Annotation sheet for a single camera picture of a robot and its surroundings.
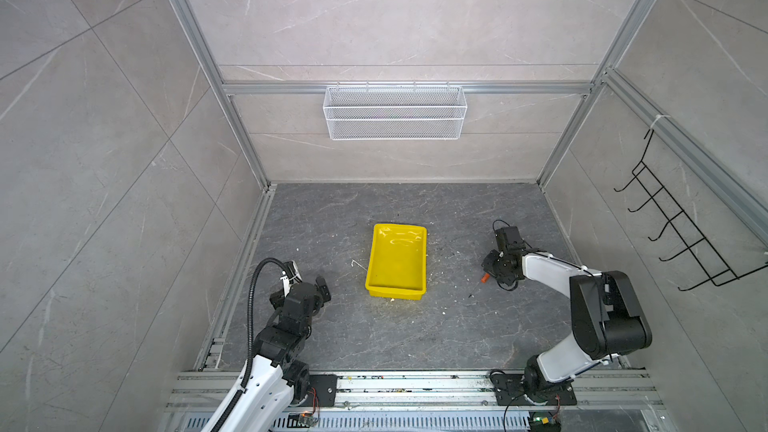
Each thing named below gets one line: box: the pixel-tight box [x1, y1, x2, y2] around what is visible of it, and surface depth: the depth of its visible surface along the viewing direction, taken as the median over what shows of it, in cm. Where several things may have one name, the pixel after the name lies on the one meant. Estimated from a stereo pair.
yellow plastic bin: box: [365, 224, 427, 300], surface depth 98 cm
